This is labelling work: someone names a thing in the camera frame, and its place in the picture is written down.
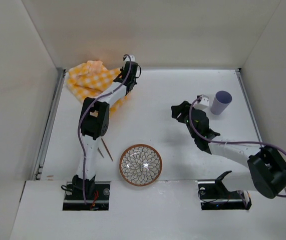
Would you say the yellow white checkered cloth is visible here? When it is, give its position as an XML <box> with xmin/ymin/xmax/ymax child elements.
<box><xmin>67</xmin><ymin>60</ymin><xmax>121</xmax><ymax>103</ymax></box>

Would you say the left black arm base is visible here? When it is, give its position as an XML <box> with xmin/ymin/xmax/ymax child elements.
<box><xmin>61</xmin><ymin>181</ymin><xmax>111</xmax><ymax>211</ymax></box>

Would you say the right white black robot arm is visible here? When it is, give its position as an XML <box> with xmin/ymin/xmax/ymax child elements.
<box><xmin>171</xmin><ymin>101</ymin><xmax>286</xmax><ymax>199</ymax></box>

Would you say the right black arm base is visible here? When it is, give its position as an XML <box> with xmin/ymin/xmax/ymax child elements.
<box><xmin>197</xmin><ymin>170</ymin><xmax>252</xmax><ymax>211</ymax></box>

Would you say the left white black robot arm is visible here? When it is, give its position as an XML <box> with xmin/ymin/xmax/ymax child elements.
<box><xmin>72</xmin><ymin>54</ymin><xmax>140</xmax><ymax>202</ymax></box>

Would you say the lilac paper cup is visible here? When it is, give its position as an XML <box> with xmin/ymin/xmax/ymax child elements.
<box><xmin>210</xmin><ymin>90</ymin><xmax>232</xmax><ymax>115</ymax></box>

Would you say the floral patterned bowl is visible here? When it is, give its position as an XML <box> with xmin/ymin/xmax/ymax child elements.
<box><xmin>119</xmin><ymin>144</ymin><xmax>163</xmax><ymax>187</ymax></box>

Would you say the copper spoon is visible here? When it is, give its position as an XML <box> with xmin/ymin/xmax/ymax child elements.
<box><xmin>101</xmin><ymin>138</ymin><xmax>114</xmax><ymax>162</ymax></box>

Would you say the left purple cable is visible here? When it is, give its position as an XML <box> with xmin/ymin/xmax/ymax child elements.
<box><xmin>76</xmin><ymin>54</ymin><xmax>136</xmax><ymax>206</ymax></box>

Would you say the purple cable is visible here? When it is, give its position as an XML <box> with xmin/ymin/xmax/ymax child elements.
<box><xmin>76</xmin><ymin>54</ymin><xmax>136</xmax><ymax>206</ymax></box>
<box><xmin>189</xmin><ymin>97</ymin><xmax>286</xmax><ymax>198</ymax></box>

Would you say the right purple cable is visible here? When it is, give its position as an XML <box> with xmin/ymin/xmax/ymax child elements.
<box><xmin>189</xmin><ymin>97</ymin><xmax>286</xmax><ymax>198</ymax></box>

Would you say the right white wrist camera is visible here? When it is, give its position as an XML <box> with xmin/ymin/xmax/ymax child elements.
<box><xmin>194</xmin><ymin>94</ymin><xmax>209</xmax><ymax>110</ymax></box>

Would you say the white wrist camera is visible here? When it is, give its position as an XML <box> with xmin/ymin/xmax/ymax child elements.
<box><xmin>123</xmin><ymin>54</ymin><xmax>135</xmax><ymax>62</ymax></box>
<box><xmin>194</xmin><ymin>94</ymin><xmax>209</xmax><ymax>110</ymax></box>

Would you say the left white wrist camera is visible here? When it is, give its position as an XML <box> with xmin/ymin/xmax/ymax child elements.
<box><xmin>123</xmin><ymin>54</ymin><xmax>135</xmax><ymax>62</ymax></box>

